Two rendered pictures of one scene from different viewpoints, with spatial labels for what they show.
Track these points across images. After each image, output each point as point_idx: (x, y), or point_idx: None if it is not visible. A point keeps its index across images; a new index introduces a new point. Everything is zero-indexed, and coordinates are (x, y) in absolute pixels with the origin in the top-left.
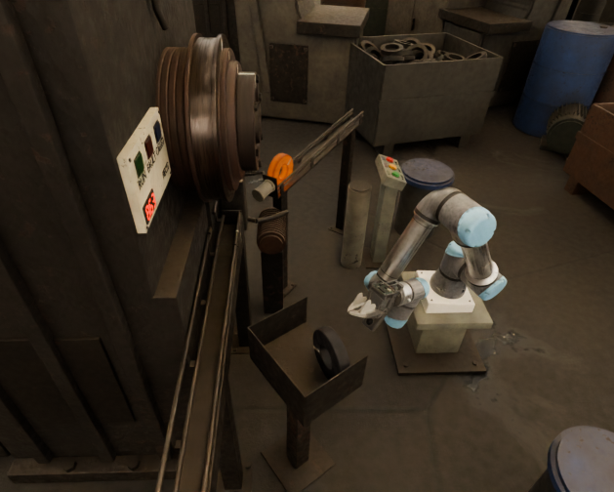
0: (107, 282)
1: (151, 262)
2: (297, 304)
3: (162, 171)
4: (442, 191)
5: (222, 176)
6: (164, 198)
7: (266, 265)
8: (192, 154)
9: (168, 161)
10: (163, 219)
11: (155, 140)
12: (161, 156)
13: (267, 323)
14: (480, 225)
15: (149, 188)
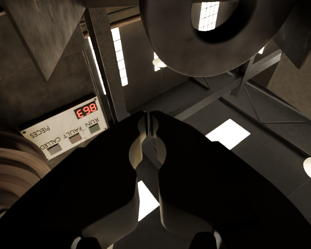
0: (83, 51)
1: (74, 69)
2: (55, 55)
3: (48, 130)
4: None
5: (33, 159)
6: (22, 110)
7: None
8: (43, 154)
9: (28, 138)
10: (29, 95)
11: (59, 144)
12: (48, 138)
13: (71, 5)
14: None
15: (81, 118)
